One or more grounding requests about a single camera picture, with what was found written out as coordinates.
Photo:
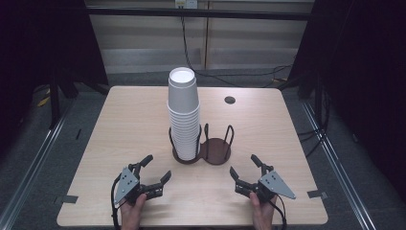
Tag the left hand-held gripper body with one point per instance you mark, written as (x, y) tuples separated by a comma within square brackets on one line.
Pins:
[(127, 187)]

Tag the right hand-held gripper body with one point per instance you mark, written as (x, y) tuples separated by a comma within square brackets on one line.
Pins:
[(276, 185)]

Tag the stack of white paper cups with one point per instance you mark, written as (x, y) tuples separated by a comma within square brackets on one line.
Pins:
[(183, 105)]

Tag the person's left hand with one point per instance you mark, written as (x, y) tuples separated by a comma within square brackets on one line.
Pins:
[(130, 215)]

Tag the person's right hand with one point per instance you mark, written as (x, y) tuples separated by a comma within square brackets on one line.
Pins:
[(263, 215)]

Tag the grey tape piece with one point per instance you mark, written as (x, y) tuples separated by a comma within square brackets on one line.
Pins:
[(316, 194), (68, 199)]

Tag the dark round table grommet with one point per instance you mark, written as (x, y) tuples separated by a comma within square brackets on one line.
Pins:
[(230, 100)]

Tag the small black tape strip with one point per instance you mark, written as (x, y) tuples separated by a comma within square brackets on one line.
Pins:
[(78, 134)]

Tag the black metal stand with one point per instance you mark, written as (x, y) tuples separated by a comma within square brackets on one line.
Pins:
[(55, 102)]

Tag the black curtain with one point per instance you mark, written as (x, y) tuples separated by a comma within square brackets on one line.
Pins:
[(38, 48), (367, 80)]

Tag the metal floor rail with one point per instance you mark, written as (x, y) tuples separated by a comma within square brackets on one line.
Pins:
[(35, 163), (335, 166)]

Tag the white wall outlet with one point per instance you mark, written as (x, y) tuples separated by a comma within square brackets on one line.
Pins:
[(188, 4)]

